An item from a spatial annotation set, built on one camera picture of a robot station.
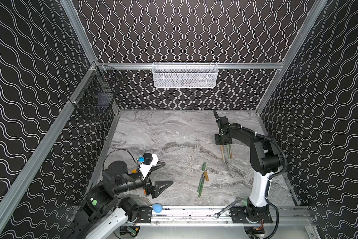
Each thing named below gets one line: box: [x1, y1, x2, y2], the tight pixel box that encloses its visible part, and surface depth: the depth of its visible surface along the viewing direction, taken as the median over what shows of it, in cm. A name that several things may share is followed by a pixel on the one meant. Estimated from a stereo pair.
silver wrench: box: [214, 196, 243, 219], surface depth 78 cm
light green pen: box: [226, 143, 231, 160], surface depth 99 cm
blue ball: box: [152, 203, 163, 214], surface depth 77 cm
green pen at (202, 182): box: [197, 172, 205, 198], surface depth 85 cm
